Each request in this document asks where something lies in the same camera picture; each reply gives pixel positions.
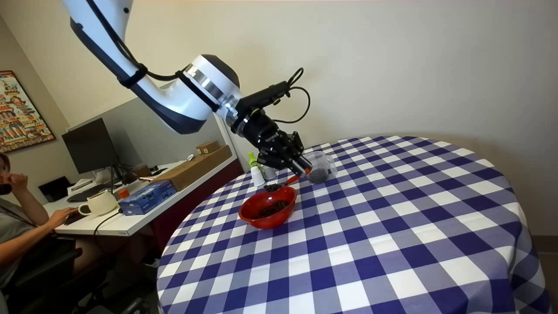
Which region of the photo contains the black computer monitor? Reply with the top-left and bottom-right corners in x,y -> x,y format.
62,118 -> 118,172

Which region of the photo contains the metal spoon red handle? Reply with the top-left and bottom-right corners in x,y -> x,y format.
263,172 -> 306,191

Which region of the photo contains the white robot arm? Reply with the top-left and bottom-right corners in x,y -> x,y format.
60,0 -> 311,174

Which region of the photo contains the red plastic bowl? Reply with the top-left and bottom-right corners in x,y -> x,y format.
238,186 -> 297,228

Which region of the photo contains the white office desk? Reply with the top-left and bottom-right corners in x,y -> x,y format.
45,153 -> 242,237

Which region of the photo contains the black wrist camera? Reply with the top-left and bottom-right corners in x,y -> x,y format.
235,68 -> 311,122

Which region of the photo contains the black office chair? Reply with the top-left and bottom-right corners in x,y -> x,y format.
1,237 -> 146,314

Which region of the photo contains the cardboard box on desk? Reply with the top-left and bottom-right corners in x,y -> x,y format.
154,141 -> 231,190

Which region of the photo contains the framed wall picture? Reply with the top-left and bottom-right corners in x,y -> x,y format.
0,69 -> 55,153

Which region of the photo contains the seated person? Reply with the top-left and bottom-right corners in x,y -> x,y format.
0,153 -> 107,287

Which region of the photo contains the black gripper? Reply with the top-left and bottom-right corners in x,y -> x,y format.
231,109 -> 311,174

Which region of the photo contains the white mug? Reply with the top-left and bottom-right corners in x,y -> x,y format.
76,190 -> 118,216

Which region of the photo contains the green bottle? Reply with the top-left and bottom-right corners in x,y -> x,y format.
247,153 -> 264,188

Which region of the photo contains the blue box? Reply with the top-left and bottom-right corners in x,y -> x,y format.
120,181 -> 175,216

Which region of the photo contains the blue white checkered tablecloth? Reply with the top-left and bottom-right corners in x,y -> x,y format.
156,136 -> 552,314

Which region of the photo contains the grey desk partition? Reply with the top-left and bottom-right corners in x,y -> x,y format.
66,99 -> 224,169

